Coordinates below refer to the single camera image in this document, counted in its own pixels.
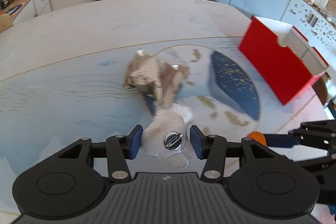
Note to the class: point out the clear bag white pellets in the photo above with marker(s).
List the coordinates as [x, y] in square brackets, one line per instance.
[184, 111]

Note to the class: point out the silver foil snack bag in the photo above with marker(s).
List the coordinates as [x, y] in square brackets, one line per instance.
[155, 78]

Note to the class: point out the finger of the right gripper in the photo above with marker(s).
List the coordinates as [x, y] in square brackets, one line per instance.
[280, 140]

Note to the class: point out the white plush tooth badge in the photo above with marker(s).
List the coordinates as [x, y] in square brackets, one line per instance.
[166, 138]

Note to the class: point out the small wooden box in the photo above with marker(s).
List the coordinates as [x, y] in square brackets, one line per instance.
[5, 22]

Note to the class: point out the white sideboard cabinet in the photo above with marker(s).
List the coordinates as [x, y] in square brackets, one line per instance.
[23, 10]

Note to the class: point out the light blue cabinet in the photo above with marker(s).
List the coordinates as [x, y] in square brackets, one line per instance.
[302, 15]

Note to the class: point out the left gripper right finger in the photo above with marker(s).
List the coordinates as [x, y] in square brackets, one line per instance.
[212, 149]

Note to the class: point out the orange tangerine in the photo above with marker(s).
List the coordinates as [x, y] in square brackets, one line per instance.
[258, 136]

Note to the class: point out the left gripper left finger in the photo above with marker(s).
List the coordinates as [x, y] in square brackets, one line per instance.
[119, 149]

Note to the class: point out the red storage box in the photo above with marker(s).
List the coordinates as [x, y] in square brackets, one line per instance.
[283, 57]

